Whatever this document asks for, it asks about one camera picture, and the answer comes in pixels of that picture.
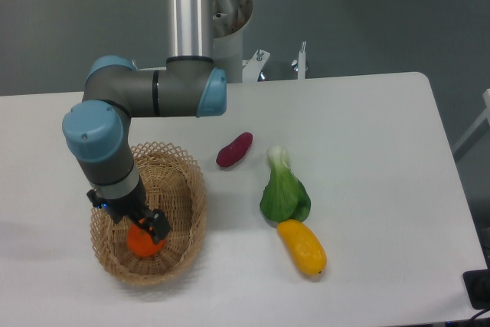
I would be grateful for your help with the purple sweet potato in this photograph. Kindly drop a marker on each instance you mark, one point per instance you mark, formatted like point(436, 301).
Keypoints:
point(231, 154)

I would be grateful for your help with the black device at table corner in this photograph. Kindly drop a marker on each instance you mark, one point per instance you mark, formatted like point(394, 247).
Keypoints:
point(477, 287)

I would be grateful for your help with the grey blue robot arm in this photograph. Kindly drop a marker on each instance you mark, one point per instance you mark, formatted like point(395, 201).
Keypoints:
point(96, 130)

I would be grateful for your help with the green bok choy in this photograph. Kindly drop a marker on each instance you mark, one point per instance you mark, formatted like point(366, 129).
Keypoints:
point(284, 197)

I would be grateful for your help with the orange fruit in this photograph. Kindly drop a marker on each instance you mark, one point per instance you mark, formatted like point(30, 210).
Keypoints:
point(141, 244)

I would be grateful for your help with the white bracket with bolt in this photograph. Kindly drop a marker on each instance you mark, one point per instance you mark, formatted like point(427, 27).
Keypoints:
point(299, 65)

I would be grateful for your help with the yellow mango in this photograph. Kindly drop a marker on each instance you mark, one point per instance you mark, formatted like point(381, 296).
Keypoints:
point(303, 246)

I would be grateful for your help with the woven wicker basket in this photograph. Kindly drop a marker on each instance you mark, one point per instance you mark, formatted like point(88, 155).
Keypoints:
point(174, 184)

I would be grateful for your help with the white frame at right edge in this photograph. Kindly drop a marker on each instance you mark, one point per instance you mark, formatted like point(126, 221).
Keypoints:
point(477, 129)

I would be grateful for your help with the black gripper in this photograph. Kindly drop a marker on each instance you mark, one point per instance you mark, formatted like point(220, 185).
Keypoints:
point(133, 206)

